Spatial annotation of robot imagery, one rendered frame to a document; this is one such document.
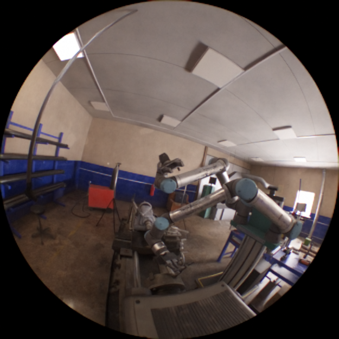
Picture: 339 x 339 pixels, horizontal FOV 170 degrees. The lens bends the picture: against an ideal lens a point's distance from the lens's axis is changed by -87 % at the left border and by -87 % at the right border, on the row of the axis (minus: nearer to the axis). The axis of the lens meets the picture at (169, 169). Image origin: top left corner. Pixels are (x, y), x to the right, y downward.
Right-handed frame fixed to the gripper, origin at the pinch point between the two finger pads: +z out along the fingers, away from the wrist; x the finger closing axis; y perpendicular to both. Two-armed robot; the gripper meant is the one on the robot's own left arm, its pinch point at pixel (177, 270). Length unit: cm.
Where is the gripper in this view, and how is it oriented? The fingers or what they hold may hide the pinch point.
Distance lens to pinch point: 73.6
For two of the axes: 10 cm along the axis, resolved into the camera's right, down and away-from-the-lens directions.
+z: 5.7, 3.2, -7.6
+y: 5.4, -8.4, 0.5
